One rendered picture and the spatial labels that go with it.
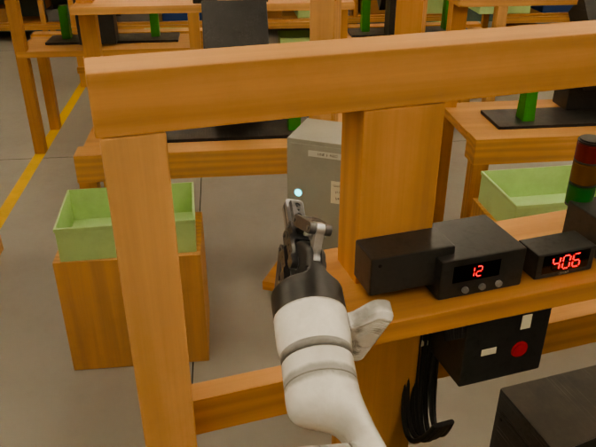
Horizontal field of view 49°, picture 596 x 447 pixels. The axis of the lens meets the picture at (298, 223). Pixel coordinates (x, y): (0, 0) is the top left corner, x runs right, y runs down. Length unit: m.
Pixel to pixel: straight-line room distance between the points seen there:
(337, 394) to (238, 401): 0.76
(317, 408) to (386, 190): 0.55
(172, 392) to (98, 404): 2.11
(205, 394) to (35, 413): 2.06
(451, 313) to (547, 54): 0.44
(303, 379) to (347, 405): 0.05
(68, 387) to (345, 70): 2.67
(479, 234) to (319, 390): 0.64
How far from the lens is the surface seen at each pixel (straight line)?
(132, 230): 0.99
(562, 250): 1.23
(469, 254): 1.12
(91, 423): 3.20
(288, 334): 0.63
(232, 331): 3.58
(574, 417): 1.43
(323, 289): 0.65
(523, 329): 1.25
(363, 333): 0.67
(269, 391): 1.35
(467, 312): 1.13
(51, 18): 10.45
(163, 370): 1.14
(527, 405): 1.42
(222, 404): 1.34
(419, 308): 1.10
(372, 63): 0.99
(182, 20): 7.74
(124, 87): 0.91
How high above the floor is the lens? 2.17
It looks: 28 degrees down
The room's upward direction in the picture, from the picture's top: straight up
